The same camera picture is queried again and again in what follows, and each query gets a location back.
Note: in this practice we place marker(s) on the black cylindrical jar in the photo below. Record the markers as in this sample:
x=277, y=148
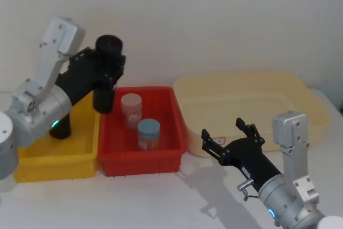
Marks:
x=107, y=46

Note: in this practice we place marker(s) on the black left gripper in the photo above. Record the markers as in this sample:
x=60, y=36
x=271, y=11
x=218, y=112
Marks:
x=80, y=76

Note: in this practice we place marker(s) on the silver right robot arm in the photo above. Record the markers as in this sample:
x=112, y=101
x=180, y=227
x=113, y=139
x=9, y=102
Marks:
x=278, y=194

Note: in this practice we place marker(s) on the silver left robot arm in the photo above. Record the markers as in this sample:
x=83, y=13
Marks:
x=40, y=111

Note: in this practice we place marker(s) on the yellow plastic bin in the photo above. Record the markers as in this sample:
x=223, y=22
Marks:
x=53, y=164

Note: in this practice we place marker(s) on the white table cloth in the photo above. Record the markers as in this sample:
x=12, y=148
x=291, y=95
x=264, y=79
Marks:
x=134, y=202

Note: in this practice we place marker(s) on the red plastic bin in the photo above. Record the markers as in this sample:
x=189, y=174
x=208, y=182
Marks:
x=139, y=162

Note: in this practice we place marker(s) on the clear jar with pink lid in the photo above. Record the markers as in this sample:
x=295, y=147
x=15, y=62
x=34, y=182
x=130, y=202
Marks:
x=130, y=111

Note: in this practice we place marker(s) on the clear jar with blue lid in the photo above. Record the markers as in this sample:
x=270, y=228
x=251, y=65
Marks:
x=148, y=135

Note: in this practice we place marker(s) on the cream plastic tray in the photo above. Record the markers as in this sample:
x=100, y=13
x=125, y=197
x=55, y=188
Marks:
x=241, y=97

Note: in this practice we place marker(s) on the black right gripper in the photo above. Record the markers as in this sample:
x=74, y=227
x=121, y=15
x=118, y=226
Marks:
x=249, y=159

